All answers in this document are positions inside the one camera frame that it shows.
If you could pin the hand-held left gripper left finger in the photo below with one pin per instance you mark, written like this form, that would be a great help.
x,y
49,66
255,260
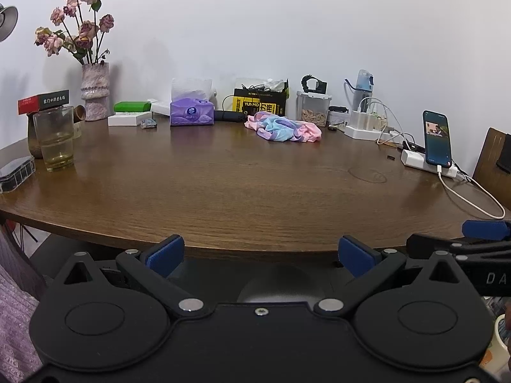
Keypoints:
x,y
165,255

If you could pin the black cylindrical object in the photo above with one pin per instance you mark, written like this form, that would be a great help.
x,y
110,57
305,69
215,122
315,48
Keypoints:
x,y
229,116

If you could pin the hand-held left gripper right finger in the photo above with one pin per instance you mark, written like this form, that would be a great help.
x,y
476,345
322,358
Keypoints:
x,y
355,257

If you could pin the grey desk lamp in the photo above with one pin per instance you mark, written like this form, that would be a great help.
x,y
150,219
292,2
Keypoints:
x,y
7,20

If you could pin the smartphone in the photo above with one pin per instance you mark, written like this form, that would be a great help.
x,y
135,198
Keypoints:
x,y
437,139

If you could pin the small blue-grey object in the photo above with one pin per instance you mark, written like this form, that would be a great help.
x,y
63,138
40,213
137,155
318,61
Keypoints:
x,y
148,123

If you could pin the blue water bottle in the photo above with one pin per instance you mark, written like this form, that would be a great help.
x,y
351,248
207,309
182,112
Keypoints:
x,y
364,83

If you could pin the textured pink vase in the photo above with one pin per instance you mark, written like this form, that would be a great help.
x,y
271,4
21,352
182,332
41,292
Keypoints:
x,y
95,91

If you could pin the green box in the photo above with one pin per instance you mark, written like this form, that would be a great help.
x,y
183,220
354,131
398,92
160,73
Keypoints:
x,y
131,107

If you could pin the purple knit cloth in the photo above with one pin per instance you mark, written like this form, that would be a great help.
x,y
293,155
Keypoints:
x,y
16,311

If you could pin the purple tissue pack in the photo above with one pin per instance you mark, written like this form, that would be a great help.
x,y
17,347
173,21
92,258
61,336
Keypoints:
x,y
191,113

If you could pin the small black device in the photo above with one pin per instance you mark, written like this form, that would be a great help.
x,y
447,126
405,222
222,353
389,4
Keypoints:
x,y
339,109

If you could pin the white power bank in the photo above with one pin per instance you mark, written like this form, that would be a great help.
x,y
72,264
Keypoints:
x,y
411,157

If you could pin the clear drinking glass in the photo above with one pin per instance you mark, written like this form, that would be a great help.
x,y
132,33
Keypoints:
x,y
54,139

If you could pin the bamboo cup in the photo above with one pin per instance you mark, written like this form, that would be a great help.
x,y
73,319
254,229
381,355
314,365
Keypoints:
x,y
80,113

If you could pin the clear food container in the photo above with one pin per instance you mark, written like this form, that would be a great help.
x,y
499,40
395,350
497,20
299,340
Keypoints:
x,y
313,109

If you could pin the wooden chair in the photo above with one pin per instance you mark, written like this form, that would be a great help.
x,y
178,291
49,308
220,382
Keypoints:
x,y
485,167

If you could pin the black cloth on chair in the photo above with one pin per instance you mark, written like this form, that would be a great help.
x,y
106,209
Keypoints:
x,y
505,153

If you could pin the small clear bag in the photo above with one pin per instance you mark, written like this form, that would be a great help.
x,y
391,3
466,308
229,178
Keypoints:
x,y
337,119

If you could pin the yellow and black carton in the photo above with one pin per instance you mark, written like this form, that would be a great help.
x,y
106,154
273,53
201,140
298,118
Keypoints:
x,y
259,103

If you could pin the clear plastic case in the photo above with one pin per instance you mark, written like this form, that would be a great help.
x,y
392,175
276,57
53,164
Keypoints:
x,y
16,173

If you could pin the dried rose bouquet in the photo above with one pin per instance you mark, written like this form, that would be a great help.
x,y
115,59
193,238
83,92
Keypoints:
x,y
88,30

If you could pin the smartwatch on stand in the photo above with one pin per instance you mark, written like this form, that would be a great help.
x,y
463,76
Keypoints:
x,y
317,86

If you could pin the red and black box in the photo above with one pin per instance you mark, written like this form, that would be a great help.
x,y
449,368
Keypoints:
x,y
40,103

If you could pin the pink and blue mesh vest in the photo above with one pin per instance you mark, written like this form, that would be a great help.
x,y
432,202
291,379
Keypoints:
x,y
283,127

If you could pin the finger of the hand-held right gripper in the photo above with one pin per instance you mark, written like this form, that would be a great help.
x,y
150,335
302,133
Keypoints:
x,y
485,229
427,245

